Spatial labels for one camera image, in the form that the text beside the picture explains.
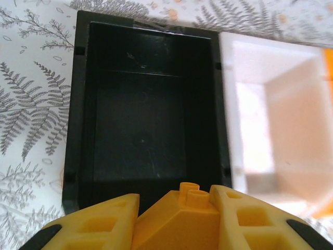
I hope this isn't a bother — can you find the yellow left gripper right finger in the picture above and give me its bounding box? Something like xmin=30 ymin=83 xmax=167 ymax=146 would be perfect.
xmin=209 ymin=184 xmax=333 ymax=250

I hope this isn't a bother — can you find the white plastic container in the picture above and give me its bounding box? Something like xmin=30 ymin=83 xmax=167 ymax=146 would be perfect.
xmin=218 ymin=32 xmax=330 ymax=219

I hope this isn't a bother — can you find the black plastic container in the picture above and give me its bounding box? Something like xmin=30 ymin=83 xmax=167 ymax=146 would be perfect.
xmin=61 ymin=9 xmax=234 ymax=217

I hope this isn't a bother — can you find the floral patterned table covering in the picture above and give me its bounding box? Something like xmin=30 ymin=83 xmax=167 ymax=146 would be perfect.
xmin=0 ymin=0 xmax=333 ymax=250

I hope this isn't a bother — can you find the orange plastic container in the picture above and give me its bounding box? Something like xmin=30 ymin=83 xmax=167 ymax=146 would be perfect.
xmin=311 ymin=48 xmax=333 ymax=221

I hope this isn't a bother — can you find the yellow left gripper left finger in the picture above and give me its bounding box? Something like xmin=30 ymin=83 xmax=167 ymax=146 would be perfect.
xmin=23 ymin=193 xmax=140 ymax=250

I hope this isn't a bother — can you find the yellow sloped lego brick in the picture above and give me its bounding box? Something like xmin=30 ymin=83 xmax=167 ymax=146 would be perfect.
xmin=132 ymin=182 xmax=222 ymax=250

